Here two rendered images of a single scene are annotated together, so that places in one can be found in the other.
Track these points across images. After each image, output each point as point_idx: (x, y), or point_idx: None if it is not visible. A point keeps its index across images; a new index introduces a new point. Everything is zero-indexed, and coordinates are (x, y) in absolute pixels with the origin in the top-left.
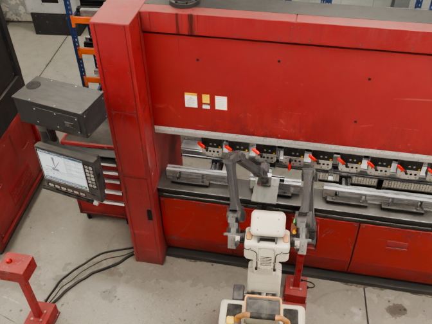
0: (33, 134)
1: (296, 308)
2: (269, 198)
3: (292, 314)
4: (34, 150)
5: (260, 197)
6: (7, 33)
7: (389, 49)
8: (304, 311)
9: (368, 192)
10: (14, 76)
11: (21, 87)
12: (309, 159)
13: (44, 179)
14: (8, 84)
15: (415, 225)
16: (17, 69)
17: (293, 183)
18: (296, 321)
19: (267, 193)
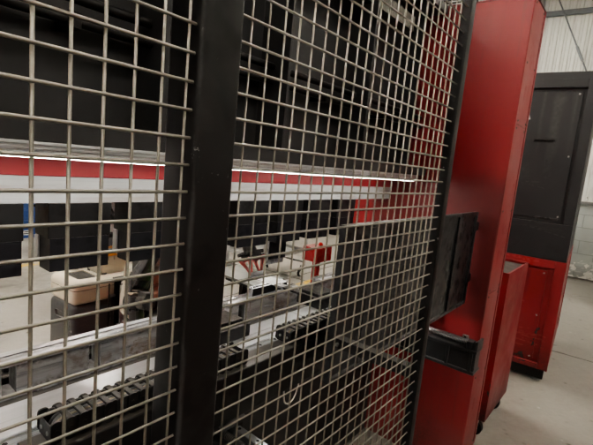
0: (544, 310)
1: (82, 279)
2: (226, 269)
3: (81, 276)
4: (527, 323)
5: (237, 267)
6: (577, 169)
7: None
8: (71, 282)
9: (78, 336)
10: (559, 222)
11: (559, 239)
12: (267, 323)
13: (522, 376)
14: (539, 221)
15: None
16: (566, 216)
17: (232, 297)
18: (72, 275)
19: (238, 272)
